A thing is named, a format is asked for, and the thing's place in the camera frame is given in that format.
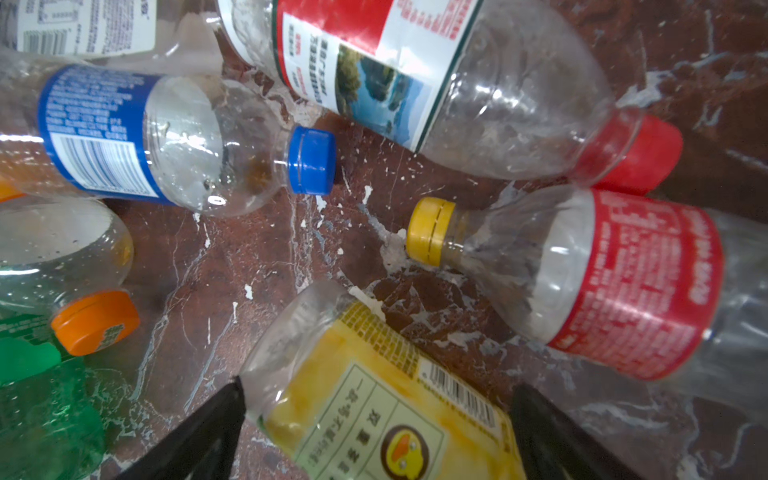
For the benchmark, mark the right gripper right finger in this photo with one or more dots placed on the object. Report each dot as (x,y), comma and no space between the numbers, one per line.
(553,446)

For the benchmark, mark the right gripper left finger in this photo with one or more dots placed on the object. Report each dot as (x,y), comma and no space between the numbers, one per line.
(203,446)

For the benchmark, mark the yellow label tea bottle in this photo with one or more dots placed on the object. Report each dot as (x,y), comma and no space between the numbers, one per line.
(347,397)

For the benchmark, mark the clear bottle red label yellow cap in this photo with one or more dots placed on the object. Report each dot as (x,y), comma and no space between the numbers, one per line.
(660,292)

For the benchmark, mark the clear bottle red white label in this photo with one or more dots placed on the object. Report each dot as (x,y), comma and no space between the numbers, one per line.
(499,89)

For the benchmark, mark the green soda bottle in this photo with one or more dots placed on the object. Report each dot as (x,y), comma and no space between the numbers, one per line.
(49,426)

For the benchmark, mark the clear bottle orange label cap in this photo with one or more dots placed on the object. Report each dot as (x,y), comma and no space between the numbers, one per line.
(67,259)

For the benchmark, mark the small clear bottle blue label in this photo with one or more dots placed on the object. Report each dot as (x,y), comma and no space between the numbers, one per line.
(200,142)

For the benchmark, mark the square clear bottle white label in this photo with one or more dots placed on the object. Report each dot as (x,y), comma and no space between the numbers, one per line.
(154,37)

